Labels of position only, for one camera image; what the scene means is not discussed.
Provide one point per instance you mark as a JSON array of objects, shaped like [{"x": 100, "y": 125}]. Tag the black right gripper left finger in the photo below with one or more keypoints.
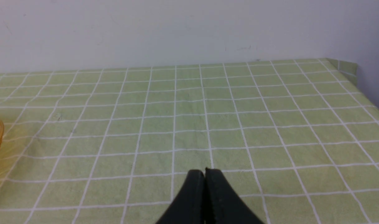
[{"x": 186, "y": 207}]

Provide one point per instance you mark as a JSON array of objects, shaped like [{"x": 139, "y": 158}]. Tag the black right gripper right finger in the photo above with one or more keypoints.
[{"x": 222, "y": 205}]

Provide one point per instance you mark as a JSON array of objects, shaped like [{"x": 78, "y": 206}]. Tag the green checkered tablecloth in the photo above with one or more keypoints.
[{"x": 295, "y": 138}]

